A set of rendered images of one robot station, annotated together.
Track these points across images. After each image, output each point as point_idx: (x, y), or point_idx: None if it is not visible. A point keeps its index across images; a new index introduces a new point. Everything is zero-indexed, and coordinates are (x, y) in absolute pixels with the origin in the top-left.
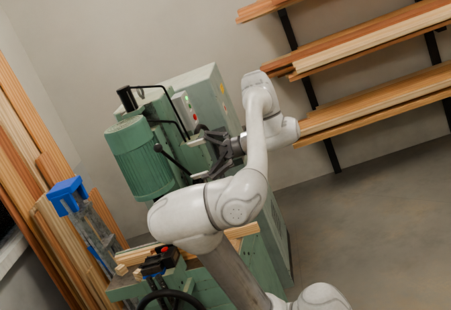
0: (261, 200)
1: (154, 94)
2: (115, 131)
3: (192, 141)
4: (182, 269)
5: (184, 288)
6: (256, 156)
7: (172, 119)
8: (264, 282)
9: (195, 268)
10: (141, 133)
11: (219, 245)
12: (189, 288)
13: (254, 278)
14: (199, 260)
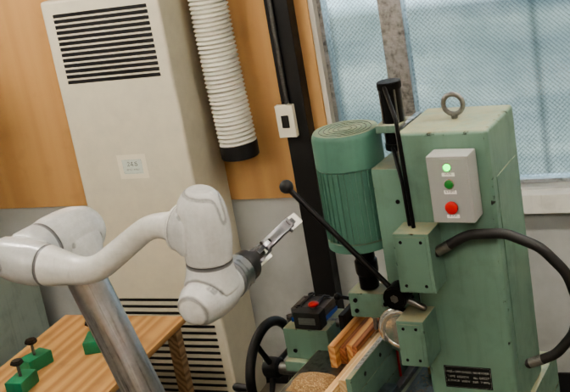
0: (1, 271)
1: (448, 125)
2: (321, 128)
3: (395, 231)
4: (310, 343)
5: (297, 358)
6: (85, 259)
7: (417, 178)
8: None
9: (311, 358)
10: (318, 155)
11: (68, 287)
12: (293, 364)
13: (114, 361)
14: (326, 361)
